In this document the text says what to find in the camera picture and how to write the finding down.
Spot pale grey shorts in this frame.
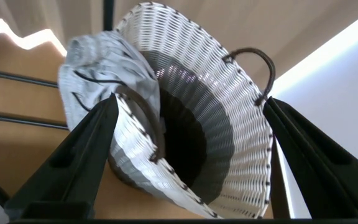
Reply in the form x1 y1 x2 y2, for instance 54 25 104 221
57 30 161 131

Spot white laundry basket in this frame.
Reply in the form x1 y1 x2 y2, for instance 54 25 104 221
107 1 276 219

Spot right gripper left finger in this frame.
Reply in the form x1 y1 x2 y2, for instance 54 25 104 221
4 93 119 220

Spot black clothes rack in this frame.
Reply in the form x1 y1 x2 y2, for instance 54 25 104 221
0 0 115 131

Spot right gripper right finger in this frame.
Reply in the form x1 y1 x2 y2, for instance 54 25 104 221
262 96 358 218

